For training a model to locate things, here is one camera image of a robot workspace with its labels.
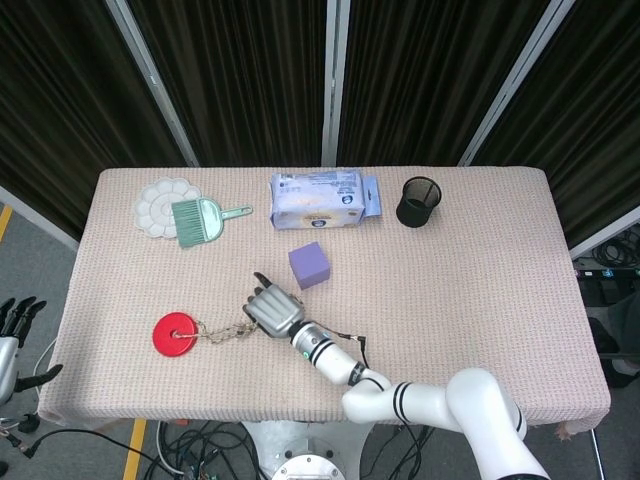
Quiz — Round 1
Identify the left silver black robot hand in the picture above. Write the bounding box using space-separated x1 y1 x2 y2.
0 296 64 407

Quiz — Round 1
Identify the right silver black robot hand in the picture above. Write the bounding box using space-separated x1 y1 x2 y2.
241 271 308 341

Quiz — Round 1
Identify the beige speckled braided rope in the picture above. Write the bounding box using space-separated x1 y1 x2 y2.
171 319 264 346

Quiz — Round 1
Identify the red disc with centre hole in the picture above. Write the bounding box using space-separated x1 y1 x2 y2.
152 312 200 358

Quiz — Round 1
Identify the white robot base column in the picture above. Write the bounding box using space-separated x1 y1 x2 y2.
239 419 372 480

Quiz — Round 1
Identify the purple foam cube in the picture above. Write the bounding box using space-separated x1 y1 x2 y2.
288 241 332 292

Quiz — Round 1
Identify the blue white tissue pack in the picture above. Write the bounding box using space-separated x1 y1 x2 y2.
269 171 385 232

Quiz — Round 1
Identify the green hand brush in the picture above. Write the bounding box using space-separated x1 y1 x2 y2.
171 197 254 250

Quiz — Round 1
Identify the white flower paint palette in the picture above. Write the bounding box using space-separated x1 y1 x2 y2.
132 177 202 242

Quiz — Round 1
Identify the beige waffle tablecloth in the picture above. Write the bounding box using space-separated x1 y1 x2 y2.
37 166 613 431

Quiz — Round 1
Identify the black mesh pen cup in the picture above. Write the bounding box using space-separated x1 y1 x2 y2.
395 175 445 230

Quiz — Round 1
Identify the black curtain panel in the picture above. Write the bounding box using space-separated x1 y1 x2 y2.
337 0 557 168
472 0 640 250
0 0 194 242
127 0 332 168

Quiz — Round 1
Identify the black power strip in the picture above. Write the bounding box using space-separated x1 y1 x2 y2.
574 268 640 281

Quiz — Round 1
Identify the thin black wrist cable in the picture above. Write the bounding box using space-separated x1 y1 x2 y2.
322 329 396 396

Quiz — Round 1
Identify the long black floor cable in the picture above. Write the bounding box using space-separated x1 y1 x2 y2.
21 427 169 469

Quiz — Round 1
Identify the grey metal partition rail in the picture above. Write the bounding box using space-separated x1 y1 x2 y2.
0 184 80 248
569 204 640 262

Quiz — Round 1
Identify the tangled floor cable bundle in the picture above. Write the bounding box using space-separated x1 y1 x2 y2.
144 419 269 480

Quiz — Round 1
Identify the grey metal partition post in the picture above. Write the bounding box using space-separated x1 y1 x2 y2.
456 0 569 168
103 0 200 168
321 0 348 168

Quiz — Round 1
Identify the coiled black cable bundle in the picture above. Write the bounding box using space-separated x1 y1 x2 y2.
589 234 640 269

